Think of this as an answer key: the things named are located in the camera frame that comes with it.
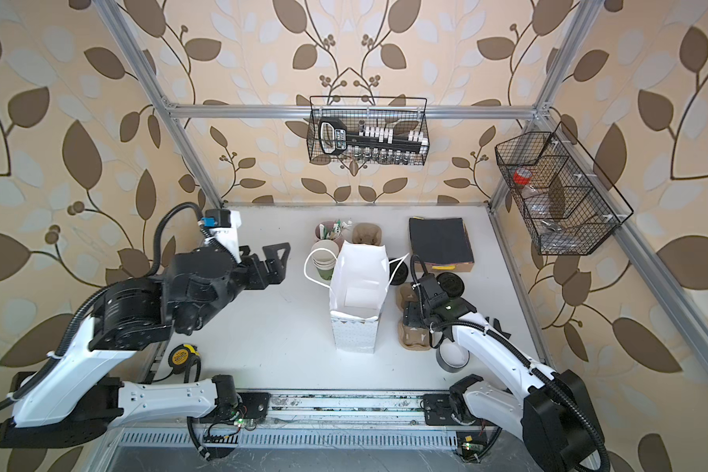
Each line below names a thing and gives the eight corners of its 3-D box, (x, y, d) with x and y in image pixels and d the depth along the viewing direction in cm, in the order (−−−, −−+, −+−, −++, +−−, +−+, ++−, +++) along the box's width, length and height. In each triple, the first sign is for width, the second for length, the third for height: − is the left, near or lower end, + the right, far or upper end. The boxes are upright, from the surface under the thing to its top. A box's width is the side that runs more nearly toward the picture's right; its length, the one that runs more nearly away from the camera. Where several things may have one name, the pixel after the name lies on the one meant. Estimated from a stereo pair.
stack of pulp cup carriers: (352, 246, 109) (352, 237, 105) (353, 231, 114) (352, 222, 110) (381, 246, 109) (382, 237, 105) (381, 231, 114) (381, 222, 110)
